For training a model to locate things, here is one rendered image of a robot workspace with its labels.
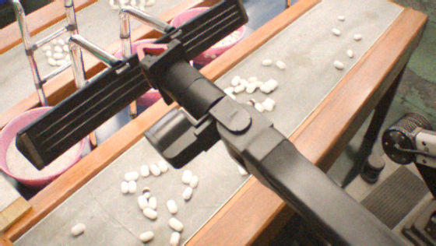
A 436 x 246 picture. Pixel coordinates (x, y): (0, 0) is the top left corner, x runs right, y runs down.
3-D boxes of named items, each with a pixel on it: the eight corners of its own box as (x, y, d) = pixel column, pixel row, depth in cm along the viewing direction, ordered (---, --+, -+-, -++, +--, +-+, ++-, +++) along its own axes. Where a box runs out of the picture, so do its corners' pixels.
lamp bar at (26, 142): (248, 22, 107) (251, -2, 102) (40, 173, 71) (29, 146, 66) (223, 11, 110) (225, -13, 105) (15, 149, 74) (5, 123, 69)
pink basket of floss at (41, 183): (96, 128, 129) (91, 105, 122) (85, 202, 110) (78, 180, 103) (15, 129, 126) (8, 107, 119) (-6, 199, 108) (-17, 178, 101)
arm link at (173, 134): (265, 149, 63) (256, 117, 56) (206, 203, 60) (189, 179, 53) (211, 103, 69) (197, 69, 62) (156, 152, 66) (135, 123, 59)
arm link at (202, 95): (241, 114, 64) (233, 92, 60) (206, 145, 63) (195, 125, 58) (210, 89, 68) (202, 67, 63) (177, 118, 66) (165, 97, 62)
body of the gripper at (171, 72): (161, 100, 72) (189, 126, 68) (140, 62, 63) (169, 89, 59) (191, 75, 73) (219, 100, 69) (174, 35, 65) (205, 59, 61)
